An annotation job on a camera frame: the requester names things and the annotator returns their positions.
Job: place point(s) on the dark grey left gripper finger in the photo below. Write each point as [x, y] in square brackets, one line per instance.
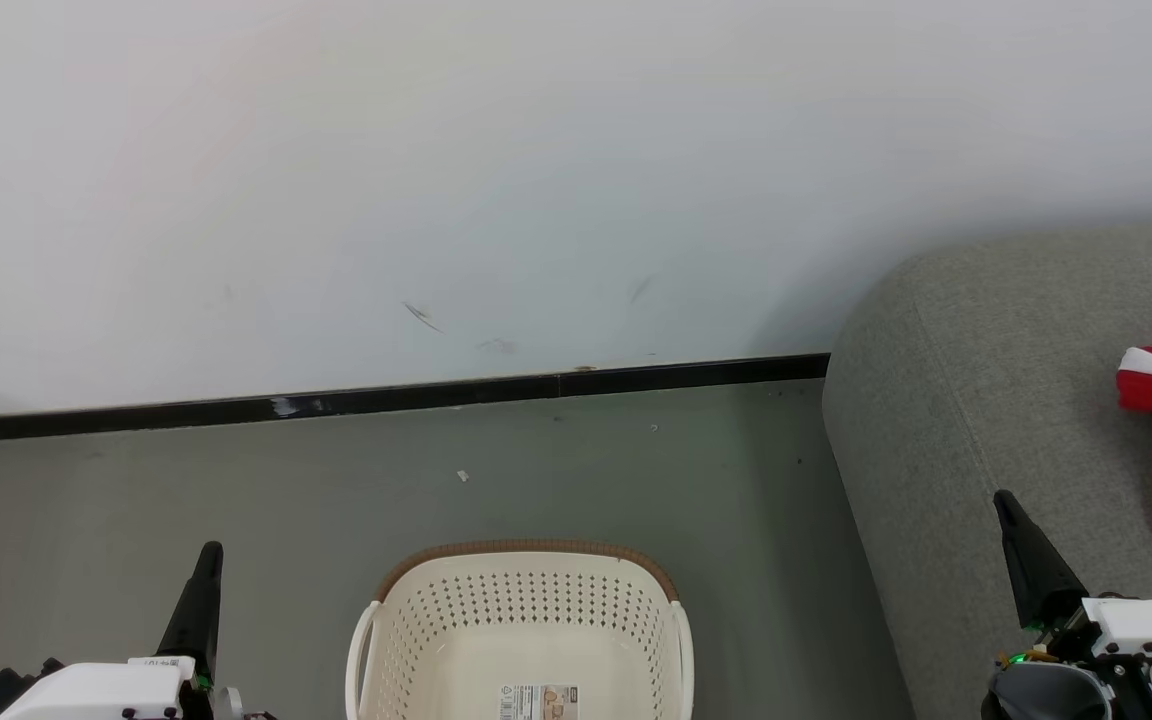
[194, 610]

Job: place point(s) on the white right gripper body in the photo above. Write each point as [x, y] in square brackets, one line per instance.
[1146, 650]

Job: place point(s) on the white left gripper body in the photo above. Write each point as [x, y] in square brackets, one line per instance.
[106, 690]

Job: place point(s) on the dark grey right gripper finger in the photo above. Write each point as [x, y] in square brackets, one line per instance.
[1036, 570]

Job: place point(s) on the white perforated laundry basket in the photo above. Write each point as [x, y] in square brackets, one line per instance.
[456, 620]

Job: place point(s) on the printed basket label sticker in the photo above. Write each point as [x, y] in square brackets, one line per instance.
[538, 702]

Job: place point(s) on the grey fabric sofa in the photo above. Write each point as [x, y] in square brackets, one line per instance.
[986, 380]

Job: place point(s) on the black baseboard strip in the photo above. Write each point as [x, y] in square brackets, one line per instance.
[386, 398]

